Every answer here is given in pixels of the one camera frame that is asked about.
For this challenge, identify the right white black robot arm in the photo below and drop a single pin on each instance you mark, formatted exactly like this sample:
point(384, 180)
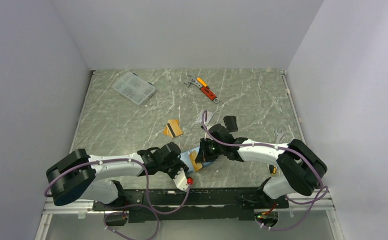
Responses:
point(301, 170)

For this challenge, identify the yellow black small tool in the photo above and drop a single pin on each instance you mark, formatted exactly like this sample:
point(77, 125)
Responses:
point(272, 169)

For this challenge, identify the orange credit cards stack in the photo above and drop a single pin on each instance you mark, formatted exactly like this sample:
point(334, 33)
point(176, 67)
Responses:
point(172, 128)

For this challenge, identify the silver open-end wrench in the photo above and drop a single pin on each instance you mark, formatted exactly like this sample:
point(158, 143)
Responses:
point(279, 133)

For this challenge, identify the red adjustable wrench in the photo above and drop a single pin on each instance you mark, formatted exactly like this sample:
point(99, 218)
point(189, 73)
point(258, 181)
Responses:
point(208, 93)

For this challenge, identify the single orange credit card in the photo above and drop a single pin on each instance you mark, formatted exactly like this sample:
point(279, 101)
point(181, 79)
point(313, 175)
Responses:
point(196, 165)

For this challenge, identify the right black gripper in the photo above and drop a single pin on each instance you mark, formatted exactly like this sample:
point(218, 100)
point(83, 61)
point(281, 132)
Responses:
point(203, 155)

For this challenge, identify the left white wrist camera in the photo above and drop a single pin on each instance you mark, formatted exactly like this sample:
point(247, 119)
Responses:
point(182, 182)

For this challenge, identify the silver grey card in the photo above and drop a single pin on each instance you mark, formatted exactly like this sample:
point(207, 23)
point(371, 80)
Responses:
point(207, 117)

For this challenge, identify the clear plastic organizer box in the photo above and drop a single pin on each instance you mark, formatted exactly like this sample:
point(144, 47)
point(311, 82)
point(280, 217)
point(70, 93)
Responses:
point(134, 88)

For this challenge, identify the black card case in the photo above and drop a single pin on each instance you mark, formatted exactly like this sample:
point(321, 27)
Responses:
point(230, 122)

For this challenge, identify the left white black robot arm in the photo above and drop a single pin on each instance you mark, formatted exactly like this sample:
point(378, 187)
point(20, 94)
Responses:
point(84, 176)

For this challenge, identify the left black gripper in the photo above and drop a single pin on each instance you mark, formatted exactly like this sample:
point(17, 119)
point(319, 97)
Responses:
point(181, 164)

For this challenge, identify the blue card holder wallet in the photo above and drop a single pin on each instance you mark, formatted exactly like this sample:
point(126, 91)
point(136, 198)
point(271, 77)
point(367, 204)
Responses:
point(188, 157)

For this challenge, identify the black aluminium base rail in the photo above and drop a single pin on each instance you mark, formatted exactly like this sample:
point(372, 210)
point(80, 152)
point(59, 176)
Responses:
point(240, 203)

